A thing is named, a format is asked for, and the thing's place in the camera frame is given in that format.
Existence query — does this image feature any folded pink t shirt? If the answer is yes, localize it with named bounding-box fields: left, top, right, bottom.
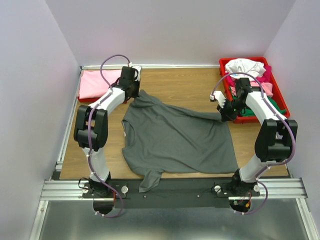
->
left=78, top=69, right=121, bottom=100

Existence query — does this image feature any folded red t shirt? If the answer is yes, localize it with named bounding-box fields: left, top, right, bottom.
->
left=77, top=97, right=99, bottom=103

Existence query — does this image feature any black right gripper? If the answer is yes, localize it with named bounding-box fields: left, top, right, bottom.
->
left=216, top=98, right=248, bottom=122

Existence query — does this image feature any light pink t shirt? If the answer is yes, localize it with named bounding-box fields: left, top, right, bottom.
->
left=229, top=81, right=274, bottom=98

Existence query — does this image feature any magenta t shirt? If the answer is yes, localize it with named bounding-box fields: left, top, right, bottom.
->
left=225, top=66, right=271, bottom=87

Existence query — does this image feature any red plastic bin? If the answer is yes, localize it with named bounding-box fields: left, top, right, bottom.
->
left=222, top=56, right=291, bottom=124

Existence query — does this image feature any grey t shirt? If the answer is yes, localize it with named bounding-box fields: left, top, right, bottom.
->
left=122, top=90, right=239, bottom=193

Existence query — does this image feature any green t shirt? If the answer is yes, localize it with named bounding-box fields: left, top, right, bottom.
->
left=230, top=91, right=286, bottom=121

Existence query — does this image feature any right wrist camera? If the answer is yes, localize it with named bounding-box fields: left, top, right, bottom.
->
left=209, top=90, right=227, bottom=109

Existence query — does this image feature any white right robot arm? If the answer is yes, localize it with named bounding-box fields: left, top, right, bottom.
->
left=210, top=73, right=298, bottom=197

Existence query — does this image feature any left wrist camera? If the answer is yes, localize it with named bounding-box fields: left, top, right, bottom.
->
left=131, top=65, right=142, bottom=82

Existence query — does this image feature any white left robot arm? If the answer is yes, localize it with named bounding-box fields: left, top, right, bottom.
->
left=73, top=65, right=142, bottom=198

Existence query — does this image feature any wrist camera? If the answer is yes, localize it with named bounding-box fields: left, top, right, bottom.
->
left=131, top=65, right=142, bottom=82
left=209, top=90, right=227, bottom=109

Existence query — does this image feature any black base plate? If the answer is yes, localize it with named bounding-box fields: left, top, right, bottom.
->
left=78, top=177, right=261, bottom=212

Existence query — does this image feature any white t shirt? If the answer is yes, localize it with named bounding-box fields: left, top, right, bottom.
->
left=225, top=58, right=267, bottom=79

